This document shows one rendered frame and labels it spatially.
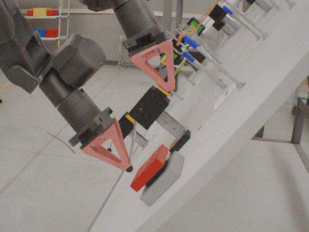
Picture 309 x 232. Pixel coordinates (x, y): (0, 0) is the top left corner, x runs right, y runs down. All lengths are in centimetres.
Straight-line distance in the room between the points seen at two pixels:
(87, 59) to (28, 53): 10
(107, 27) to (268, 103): 808
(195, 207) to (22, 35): 65
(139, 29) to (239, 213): 60
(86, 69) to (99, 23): 787
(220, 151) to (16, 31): 36
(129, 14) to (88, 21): 792
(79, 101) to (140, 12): 17
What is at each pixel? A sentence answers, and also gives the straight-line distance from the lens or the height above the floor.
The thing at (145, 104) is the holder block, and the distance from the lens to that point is 59.
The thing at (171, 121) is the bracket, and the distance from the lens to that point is 60.
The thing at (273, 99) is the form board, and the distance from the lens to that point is 36.
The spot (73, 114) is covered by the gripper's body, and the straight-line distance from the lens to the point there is 61.
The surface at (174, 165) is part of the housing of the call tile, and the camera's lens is 43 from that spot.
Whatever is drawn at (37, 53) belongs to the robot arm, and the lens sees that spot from 62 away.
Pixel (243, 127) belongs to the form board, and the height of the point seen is 119.
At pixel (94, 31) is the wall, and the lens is 847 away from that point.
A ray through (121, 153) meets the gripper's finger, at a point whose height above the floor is 106.
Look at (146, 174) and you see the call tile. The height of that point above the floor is 112.
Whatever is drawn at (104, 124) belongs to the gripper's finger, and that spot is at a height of 112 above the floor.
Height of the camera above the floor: 130
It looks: 16 degrees down
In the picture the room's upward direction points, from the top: 4 degrees clockwise
